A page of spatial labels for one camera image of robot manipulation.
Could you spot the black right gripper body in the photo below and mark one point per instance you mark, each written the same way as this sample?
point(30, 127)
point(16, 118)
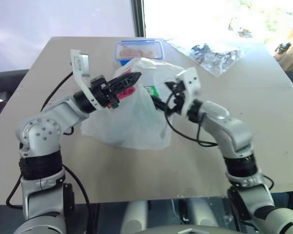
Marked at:
point(177, 98)

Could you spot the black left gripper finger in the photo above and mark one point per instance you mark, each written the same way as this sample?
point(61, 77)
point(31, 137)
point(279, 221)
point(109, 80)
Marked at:
point(127, 77)
point(125, 87)

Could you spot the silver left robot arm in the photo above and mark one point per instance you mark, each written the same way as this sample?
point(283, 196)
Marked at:
point(42, 136)

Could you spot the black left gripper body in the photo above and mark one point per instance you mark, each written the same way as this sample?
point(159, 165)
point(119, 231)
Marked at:
point(103, 93)

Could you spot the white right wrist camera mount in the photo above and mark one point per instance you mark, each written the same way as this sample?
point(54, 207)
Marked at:
point(191, 85)

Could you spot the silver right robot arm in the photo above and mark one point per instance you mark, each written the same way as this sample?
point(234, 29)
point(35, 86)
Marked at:
point(234, 131)

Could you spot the dark window frame post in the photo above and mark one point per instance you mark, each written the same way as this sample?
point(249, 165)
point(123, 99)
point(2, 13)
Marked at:
point(138, 17)

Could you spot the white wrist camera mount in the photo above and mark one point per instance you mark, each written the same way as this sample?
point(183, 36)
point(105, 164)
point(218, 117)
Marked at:
point(191, 85)
point(81, 70)

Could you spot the black and yellow tool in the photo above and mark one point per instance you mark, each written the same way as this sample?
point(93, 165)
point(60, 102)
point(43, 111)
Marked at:
point(283, 47)

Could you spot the silver rounded shape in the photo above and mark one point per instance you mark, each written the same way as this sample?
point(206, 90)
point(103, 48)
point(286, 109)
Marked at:
point(134, 215)
point(205, 212)

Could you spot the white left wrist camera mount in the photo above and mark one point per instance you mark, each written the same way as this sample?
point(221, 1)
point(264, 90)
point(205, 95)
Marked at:
point(81, 70)

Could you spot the crumpled clear plastic bag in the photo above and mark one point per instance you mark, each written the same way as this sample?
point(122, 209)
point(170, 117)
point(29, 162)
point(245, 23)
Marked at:
point(217, 59)

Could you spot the white plastic bag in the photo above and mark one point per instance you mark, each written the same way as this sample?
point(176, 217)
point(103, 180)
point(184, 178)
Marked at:
point(131, 122)

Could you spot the clear box with blue lid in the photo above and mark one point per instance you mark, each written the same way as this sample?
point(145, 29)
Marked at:
point(139, 50)

